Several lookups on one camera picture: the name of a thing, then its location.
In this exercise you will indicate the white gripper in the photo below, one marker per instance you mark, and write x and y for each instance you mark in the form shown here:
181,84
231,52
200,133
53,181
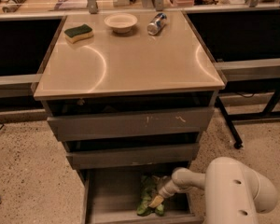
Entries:
165,192

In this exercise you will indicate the green rice chip bag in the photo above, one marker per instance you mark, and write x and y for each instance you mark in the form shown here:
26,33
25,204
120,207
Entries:
148,192

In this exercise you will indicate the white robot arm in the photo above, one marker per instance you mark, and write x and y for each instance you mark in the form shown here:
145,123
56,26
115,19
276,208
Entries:
234,193

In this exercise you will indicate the bottom grey drawer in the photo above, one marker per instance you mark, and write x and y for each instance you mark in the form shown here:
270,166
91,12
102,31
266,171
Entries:
113,194

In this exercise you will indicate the grey drawer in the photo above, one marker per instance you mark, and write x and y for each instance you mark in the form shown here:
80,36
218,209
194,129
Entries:
132,156
113,194
127,124

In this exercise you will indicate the middle grey drawer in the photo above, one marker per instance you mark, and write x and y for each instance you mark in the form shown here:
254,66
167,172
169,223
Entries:
132,156

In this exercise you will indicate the top grey drawer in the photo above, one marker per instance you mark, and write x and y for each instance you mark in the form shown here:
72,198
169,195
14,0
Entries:
127,124

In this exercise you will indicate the grey drawer cabinet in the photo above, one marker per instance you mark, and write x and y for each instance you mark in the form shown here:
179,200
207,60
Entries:
131,72

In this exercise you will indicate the silver drink can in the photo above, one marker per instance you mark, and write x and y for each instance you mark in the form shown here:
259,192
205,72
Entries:
157,24

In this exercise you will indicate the white paper bowl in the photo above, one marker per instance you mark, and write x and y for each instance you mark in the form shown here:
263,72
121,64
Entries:
121,23

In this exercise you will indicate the green yellow sponge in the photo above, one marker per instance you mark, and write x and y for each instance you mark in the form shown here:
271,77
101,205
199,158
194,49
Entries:
78,33

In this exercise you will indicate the black table leg frame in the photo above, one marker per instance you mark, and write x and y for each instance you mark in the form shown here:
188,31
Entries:
266,113

